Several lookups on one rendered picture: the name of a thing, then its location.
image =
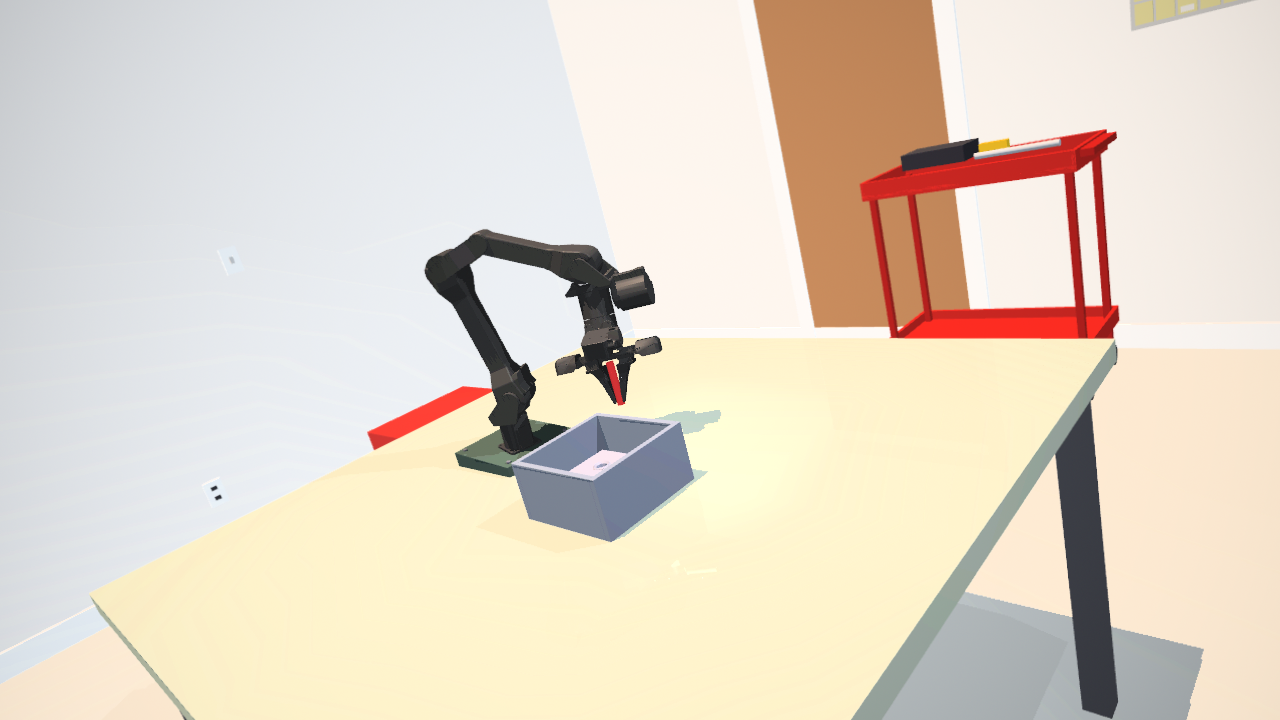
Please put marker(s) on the red peg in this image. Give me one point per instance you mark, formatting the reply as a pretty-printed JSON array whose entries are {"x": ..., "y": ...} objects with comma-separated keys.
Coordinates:
[{"x": 615, "y": 382}]

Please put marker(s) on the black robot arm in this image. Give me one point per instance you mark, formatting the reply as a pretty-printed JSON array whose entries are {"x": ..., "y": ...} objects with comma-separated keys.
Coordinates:
[{"x": 513, "y": 386}]

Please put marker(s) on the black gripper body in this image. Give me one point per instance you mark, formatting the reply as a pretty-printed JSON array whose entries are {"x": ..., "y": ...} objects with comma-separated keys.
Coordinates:
[{"x": 643, "y": 347}]

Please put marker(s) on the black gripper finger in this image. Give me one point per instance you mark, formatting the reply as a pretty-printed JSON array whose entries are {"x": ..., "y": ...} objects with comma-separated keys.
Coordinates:
[
  {"x": 623, "y": 373},
  {"x": 603, "y": 377}
]

